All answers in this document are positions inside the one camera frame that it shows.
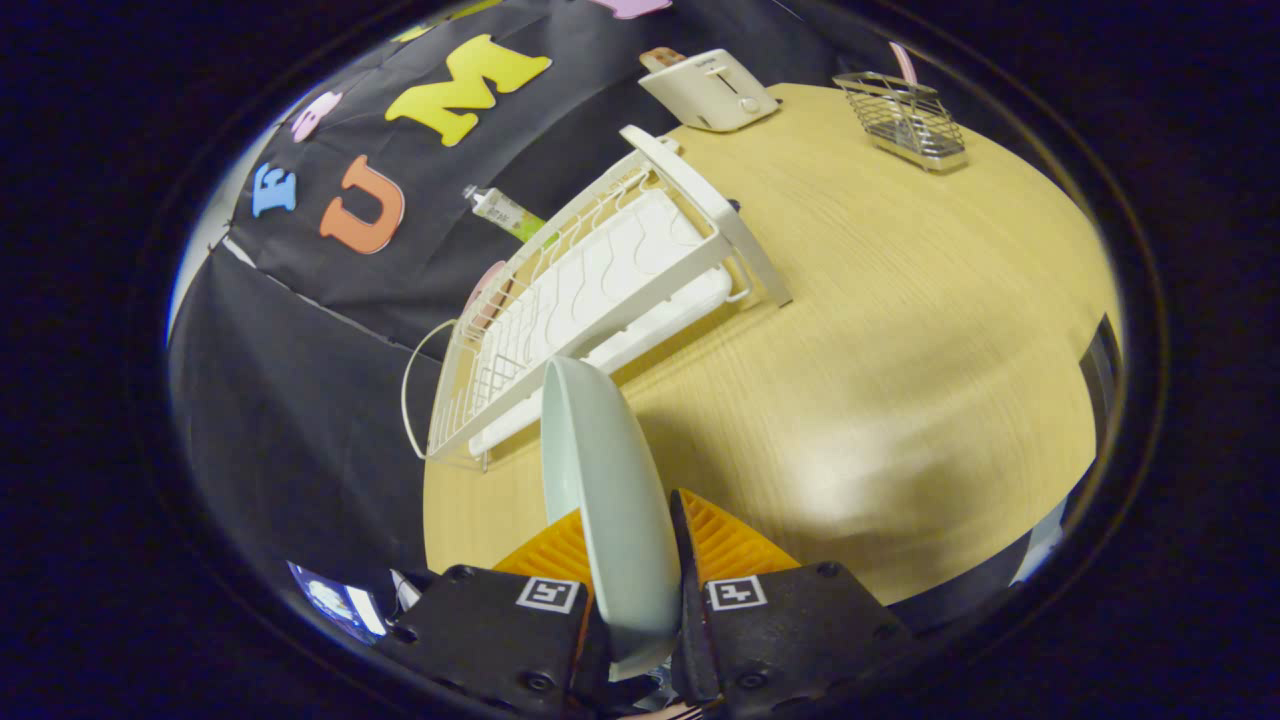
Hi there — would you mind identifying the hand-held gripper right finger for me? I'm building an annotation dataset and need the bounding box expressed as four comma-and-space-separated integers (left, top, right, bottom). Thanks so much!
668, 488, 916, 713

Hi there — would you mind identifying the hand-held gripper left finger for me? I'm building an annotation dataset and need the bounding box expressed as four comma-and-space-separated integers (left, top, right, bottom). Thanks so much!
375, 508, 613, 716

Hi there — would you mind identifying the metal wire basket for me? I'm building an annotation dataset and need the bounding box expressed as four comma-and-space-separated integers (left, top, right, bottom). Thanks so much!
832, 70, 969, 173

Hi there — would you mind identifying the white toaster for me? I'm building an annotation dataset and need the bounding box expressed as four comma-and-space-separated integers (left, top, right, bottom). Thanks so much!
638, 48, 781, 133

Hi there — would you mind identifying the clear bottle with green liquid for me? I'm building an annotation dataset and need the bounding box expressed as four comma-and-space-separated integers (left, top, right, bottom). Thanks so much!
462, 184, 561, 247

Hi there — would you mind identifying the pink plate with food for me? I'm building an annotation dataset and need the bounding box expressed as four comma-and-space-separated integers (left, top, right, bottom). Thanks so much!
462, 260, 511, 331

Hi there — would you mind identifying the pale green plate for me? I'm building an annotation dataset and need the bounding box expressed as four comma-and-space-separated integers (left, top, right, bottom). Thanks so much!
541, 356, 684, 681

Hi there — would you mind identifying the white wire dish rack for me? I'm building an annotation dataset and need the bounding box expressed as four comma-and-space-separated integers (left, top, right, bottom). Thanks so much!
402, 124, 793, 471

